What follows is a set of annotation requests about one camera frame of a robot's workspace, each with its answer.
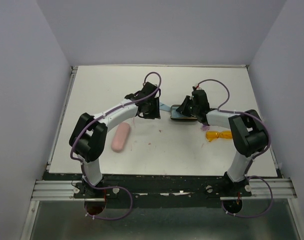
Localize light blue cleaning cloth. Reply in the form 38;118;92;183
159;102;184;119

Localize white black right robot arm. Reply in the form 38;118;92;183
176;90;270;196

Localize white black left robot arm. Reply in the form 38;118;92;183
69;82;160;198

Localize purple sunglasses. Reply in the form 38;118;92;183
200;124;209;131

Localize orange sunglasses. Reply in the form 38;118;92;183
205;130;232;142

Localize pink glasses case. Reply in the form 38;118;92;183
111;122;131;153

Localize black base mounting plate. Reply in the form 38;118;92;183
74;174;251;209

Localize aluminium extrusion rail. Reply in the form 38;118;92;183
31;178;297;202

